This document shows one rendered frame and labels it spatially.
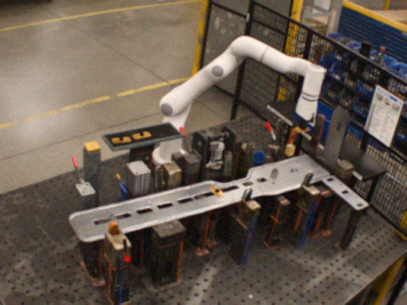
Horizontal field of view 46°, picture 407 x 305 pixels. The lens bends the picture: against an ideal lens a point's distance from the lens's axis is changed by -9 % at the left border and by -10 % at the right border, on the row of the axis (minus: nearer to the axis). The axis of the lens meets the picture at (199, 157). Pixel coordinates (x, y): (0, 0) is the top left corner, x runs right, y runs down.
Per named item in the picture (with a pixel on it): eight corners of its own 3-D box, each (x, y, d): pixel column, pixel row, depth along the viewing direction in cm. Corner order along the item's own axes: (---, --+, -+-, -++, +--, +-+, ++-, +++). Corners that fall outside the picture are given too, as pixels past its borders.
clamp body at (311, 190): (294, 250, 258) (312, 197, 240) (281, 237, 266) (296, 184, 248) (307, 245, 263) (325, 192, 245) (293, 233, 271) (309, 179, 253)
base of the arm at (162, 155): (147, 151, 302) (149, 124, 291) (174, 144, 311) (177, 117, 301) (163, 170, 290) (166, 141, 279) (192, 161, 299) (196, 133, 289)
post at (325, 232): (324, 237, 270) (339, 194, 255) (312, 225, 278) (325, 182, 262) (332, 233, 273) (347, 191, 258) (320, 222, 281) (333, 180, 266)
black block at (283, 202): (270, 254, 255) (284, 208, 239) (258, 241, 262) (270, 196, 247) (283, 249, 259) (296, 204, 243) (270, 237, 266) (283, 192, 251)
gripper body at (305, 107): (297, 91, 244) (293, 112, 250) (311, 101, 237) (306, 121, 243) (308, 90, 248) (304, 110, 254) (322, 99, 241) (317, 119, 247)
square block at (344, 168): (328, 222, 282) (346, 169, 263) (319, 214, 287) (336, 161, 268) (337, 218, 286) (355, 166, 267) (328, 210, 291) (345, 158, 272)
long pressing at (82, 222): (84, 247, 199) (84, 245, 199) (65, 215, 215) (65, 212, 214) (332, 176, 268) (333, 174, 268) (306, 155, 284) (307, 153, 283)
